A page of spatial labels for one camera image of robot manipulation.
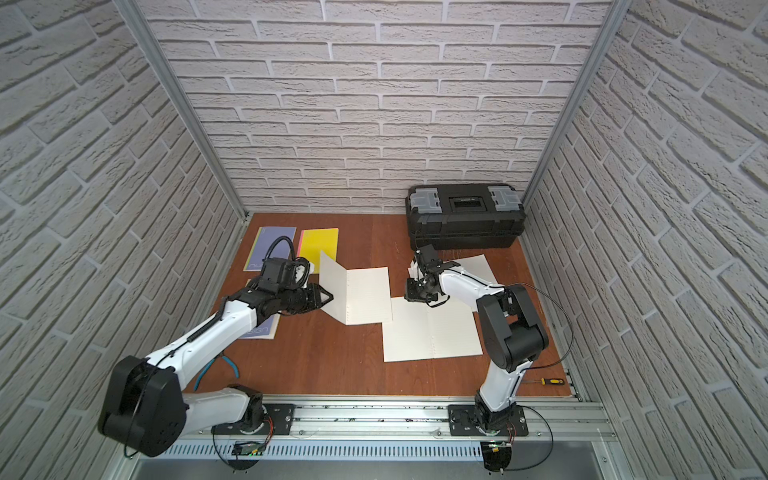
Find black plastic toolbox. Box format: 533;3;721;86
405;183;526;250

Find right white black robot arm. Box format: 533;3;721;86
405;245;549;435

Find notebook angled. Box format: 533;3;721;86
319;253;392;326

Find blue handled pliers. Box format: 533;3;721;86
193;355;241;388

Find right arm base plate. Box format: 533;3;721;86
447;404;529;438

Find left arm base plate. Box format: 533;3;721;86
213;403;296;436

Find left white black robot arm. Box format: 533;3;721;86
97;252;334;457

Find yellow cover notebook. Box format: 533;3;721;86
299;228;339;274

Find yellow handled screwdriver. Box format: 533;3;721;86
522;378;566;386

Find purple cover notebook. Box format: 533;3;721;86
243;226;296;272

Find aluminium mounting rail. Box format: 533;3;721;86
122;392;619;445

